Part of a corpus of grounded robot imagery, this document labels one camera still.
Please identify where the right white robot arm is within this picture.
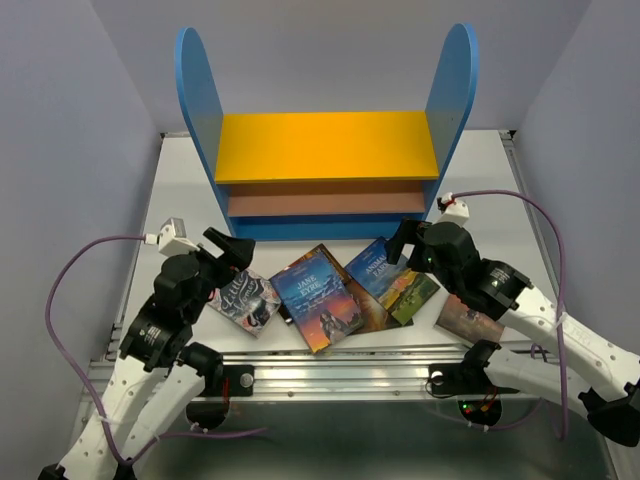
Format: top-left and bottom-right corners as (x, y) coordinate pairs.
(384, 219), (639, 447)

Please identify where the aluminium mounting rail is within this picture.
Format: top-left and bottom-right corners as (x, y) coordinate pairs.
(82, 344), (551, 401)

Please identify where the blue yellow wooden bookshelf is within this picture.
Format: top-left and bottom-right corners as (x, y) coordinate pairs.
(174, 23), (478, 241)

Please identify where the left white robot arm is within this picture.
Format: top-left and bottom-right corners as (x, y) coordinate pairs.
(39, 218), (255, 479)

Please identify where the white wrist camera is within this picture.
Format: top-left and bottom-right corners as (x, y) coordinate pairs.
(436, 192), (470, 227)
(143, 217), (199, 257)

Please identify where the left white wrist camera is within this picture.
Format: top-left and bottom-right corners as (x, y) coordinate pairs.
(143, 217), (199, 257)

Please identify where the brown Edward Tulane book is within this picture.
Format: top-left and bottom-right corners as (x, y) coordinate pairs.
(277, 243), (351, 326)

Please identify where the Jane Eyre book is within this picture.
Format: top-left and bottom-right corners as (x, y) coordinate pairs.
(271, 249), (364, 353)

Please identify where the Tale of Two Cities book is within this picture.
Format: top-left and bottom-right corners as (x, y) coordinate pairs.
(434, 295), (504, 347)

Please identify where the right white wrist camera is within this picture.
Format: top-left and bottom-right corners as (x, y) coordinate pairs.
(436, 192), (470, 227)

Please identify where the Little Women book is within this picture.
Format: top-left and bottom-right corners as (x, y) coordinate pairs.
(208, 269), (281, 338)

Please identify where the Three Days to See book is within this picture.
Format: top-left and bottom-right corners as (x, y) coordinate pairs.
(345, 279), (402, 335)

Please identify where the Animal Farm book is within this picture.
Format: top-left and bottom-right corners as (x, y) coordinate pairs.
(345, 237), (440, 325)

